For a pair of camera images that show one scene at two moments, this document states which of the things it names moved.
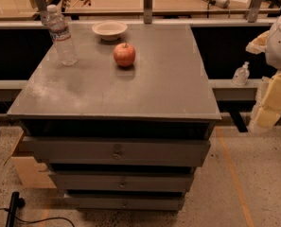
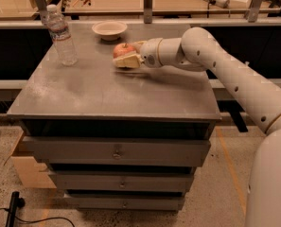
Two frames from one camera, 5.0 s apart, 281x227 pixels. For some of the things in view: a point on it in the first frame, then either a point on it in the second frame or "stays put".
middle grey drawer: [120, 182] stays put
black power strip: [16, 203] stays put
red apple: [124, 54] stays put
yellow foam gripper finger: [257, 45] → [149, 51]
